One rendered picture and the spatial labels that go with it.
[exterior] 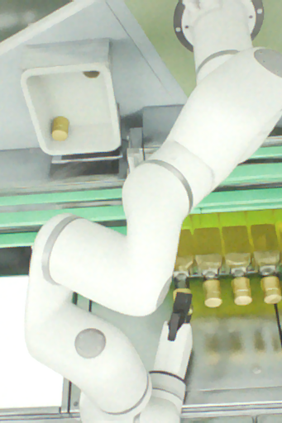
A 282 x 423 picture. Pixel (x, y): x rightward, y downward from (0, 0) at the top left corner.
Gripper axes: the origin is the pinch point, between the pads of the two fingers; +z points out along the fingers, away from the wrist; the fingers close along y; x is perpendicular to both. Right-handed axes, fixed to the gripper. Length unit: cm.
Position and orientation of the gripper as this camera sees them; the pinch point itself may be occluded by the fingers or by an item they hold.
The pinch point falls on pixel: (183, 307)
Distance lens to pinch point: 111.0
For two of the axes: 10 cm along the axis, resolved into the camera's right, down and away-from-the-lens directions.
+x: -9.6, -1.3, 2.3
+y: -1.0, -6.3, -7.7
